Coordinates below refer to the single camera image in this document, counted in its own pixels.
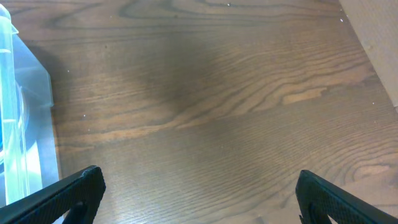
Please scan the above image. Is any clear plastic storage container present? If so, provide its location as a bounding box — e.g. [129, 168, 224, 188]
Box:
[1, 6, 59, 207]

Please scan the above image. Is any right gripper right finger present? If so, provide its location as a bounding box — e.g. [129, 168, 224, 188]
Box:
[295, 170, 397, 224]

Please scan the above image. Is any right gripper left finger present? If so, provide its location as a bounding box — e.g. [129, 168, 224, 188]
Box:
[1, 166, 106, 224]

